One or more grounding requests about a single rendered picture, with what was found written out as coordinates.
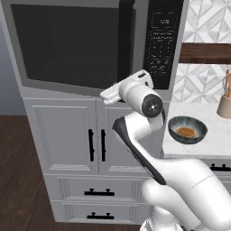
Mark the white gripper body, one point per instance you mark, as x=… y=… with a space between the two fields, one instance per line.
x=111 y=94

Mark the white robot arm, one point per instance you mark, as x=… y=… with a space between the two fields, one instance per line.
x=180 y=186

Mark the grey cupboard door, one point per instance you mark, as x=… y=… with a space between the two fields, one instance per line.
x=112 y=153
x=60 y=135

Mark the dark glass microwave door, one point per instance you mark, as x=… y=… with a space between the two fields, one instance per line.
x=72 y=45

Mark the dark blue-grey bowl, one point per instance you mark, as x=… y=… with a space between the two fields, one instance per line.
x=186 y=122

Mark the grey microwave oven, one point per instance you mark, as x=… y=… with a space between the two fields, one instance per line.
x=177 y=18

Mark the grey drawer front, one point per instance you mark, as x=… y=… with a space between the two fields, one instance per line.
x=227 y=177
x=75 y=213
x=72 y=188

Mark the dark wooden shelf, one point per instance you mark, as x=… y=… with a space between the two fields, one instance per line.
x=204 y=53

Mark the beige utensil pot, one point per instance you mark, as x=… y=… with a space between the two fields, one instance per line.
x=225 y=108

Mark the wooden kitchen utensil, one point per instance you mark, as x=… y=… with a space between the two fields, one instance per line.
x=228 y=84

